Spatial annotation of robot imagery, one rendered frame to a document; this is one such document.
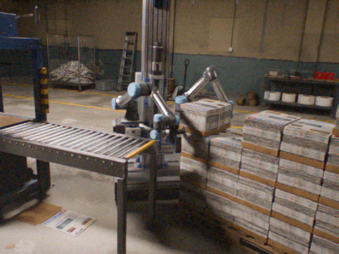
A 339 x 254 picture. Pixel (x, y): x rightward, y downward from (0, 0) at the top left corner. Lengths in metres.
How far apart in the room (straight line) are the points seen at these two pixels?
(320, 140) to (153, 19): 1.90
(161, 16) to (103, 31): 7.73
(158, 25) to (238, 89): 6.25
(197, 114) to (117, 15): 8.30
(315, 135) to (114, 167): 1.31
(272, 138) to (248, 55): 6.92
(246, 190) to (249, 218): 0.22
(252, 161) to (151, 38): 1.57
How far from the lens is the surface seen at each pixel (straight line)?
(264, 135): 2.28
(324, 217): 2.30
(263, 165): 2.34
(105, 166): 2.13
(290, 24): 9.01
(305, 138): 2.18
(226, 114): 2.74
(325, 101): 8.43
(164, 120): 2.37
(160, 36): 3.16
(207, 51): 9.32
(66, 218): 3.02
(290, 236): 2.45
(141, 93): 2.59
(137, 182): 3.13
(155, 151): 2.48
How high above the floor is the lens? 1.56
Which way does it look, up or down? 15 degrees down
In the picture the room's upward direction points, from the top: 3 degrees clockwise
